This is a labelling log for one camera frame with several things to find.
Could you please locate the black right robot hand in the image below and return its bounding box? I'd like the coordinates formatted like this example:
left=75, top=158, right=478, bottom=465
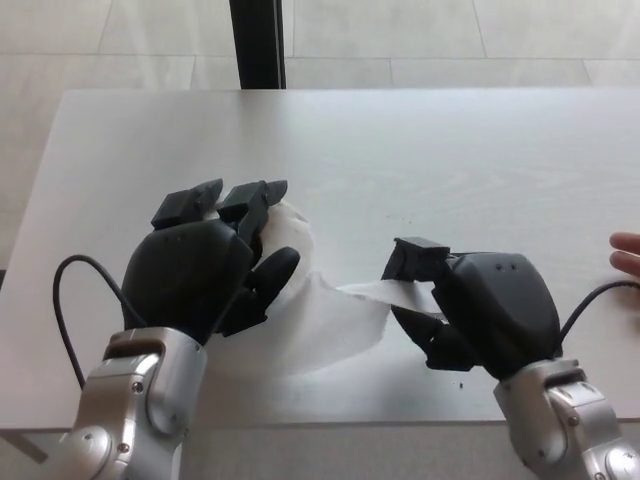
left=380, top=236, right=563, bottom=381

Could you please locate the person's bare hand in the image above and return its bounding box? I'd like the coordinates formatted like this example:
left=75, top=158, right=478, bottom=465
left=609, top=231, right=640, bottom=279

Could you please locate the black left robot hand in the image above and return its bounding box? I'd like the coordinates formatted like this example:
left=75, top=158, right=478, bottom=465
left=121, top=177, right=302, bottom=347

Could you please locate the white toilet paper roll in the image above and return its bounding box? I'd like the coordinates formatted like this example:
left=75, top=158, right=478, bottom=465
left=202, top=187, right=444, bottom=375

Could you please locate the white diagonal table brace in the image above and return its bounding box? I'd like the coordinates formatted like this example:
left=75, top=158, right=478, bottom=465
left=0, top=428, right=51, bottom=464

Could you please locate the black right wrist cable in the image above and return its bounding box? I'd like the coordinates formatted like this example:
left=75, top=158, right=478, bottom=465
left=558, top=280, right=640, bottom=347

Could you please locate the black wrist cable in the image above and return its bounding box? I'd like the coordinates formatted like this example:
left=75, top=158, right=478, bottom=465
left=558, top=280, right=640, bottom=347
left=52, top=254, right=134, bottom=392

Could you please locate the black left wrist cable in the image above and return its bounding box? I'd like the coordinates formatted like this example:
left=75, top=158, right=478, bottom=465
left=52, top=254, right=134, bottom=392

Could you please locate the black vertical post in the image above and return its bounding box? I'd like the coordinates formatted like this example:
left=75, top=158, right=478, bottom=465
left=228, top=0, right=288, bottom=91

